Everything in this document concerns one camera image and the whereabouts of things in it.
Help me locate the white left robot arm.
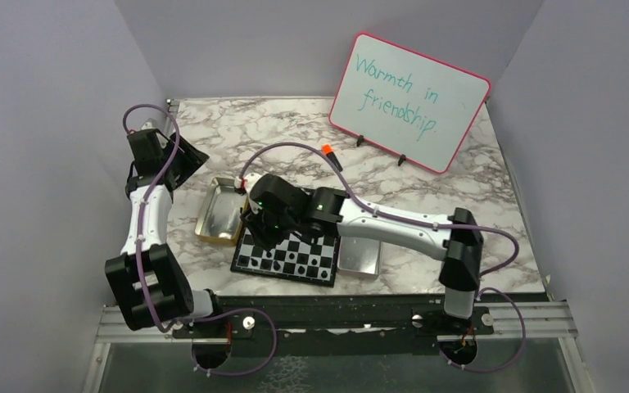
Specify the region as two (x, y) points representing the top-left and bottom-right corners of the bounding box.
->
(105, 129), (225, 337)

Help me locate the orange black highlighter marker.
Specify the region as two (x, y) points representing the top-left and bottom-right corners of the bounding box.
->
(321, 144), (343, 172)

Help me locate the silver tin lid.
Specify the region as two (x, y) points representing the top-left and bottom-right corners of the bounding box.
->
(337, 237), (382, 280)

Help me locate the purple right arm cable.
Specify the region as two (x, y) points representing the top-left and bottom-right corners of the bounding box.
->
(237, 142), (527, 374)

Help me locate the black white chess board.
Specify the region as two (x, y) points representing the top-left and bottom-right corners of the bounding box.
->
(230, 228), (341, 287)

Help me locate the gold tin box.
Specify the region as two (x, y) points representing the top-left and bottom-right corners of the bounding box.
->
(195, 177), (246, 246)

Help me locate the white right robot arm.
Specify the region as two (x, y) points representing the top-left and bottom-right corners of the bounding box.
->
(233, 174), (484, 333)

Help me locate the pink framed whiteboard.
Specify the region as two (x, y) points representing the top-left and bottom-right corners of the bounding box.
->
(328, 33), (491, 174)

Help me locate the black mounting base rail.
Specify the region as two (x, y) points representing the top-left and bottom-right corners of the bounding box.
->
(113, 292), (549, 359)

